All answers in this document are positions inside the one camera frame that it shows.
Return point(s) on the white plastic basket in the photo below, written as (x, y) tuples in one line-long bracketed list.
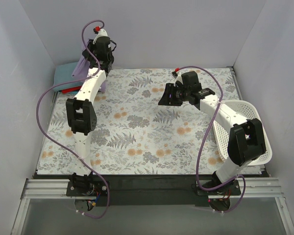
[(246, 109)]

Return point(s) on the purple t shirt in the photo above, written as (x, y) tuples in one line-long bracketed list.
[(88, 61)]

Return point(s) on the folded grey-blue t shirt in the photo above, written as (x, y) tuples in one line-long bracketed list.
[(67, 76)]

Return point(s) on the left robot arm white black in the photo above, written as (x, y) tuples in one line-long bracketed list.
[(81, 116)]

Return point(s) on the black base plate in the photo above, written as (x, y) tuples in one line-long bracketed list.
[(138, 190)]

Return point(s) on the folded red t shirt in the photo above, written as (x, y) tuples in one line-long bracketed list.
[(69, 90)]

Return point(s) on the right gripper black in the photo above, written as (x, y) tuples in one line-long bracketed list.
[(173, 94)]

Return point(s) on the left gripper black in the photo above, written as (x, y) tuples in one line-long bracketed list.
[(88, 56)]

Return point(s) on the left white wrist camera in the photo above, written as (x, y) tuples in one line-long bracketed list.
[(100, 33)]

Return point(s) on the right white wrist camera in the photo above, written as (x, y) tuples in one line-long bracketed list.
[(179, 81)]

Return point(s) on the aluminium frame rail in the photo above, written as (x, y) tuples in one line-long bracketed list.
[(153, 205)]

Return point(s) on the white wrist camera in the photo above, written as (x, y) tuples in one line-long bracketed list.
[(100, 33), (179, 81)]

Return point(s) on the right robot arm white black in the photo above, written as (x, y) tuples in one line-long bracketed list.
[(246, 140)]

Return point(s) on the floral table cloth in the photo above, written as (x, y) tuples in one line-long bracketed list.
[(134, 135)]

